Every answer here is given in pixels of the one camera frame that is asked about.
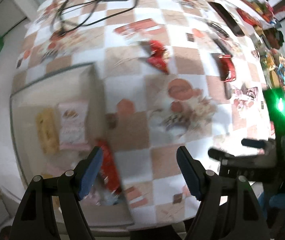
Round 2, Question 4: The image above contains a long red snack packet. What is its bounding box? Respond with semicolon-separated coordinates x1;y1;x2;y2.
95;139;122;194

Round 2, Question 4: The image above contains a pink crispy cranberry packet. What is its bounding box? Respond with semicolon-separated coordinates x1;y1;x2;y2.
57;100;91;151

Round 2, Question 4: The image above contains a yellow wafer snack packet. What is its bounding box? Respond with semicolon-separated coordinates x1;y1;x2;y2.
36;108;59;155

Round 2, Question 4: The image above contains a small red snack bag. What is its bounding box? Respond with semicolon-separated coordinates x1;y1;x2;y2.
139;40;170;75

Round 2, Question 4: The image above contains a pink white snack packet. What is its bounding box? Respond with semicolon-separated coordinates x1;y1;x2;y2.
224;82;259;110

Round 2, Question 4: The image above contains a red chocolate bar packet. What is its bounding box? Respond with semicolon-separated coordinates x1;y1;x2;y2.
219;54;236;82

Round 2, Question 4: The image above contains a black cable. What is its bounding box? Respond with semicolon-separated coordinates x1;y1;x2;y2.
51;0;139;37

